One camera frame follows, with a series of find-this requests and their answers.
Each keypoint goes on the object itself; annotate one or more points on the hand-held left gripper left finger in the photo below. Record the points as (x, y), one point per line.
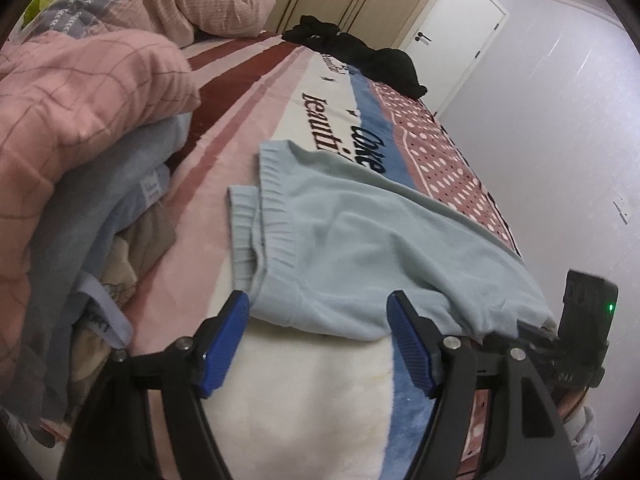
(225, 345)

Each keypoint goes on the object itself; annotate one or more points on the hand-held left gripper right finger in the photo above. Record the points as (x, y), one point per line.
(412, 345)

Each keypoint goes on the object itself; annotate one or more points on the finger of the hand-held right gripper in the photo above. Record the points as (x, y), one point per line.
(537, 337)

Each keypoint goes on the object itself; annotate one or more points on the light blue sweater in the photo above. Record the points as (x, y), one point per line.
(375, 250)

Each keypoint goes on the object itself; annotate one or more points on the person's right forearm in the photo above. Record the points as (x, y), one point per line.
(587, 440)

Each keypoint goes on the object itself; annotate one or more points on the striped dotted printed blanket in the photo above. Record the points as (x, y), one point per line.
(300, 410)

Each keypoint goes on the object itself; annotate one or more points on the beige garment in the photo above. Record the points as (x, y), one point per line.
(150, 230)

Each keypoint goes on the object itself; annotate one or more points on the grey-blue garment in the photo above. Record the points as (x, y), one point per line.
(90, 220)

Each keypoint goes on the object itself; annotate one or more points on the pile of black clothes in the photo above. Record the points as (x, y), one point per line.
(360, 50)

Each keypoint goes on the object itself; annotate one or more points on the white door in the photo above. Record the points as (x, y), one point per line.
(450, 20)

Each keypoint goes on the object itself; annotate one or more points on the green plush toy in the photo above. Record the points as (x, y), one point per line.
(45, 2)

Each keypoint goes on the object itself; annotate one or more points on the white wall switch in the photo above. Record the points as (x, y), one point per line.
(623, 208)

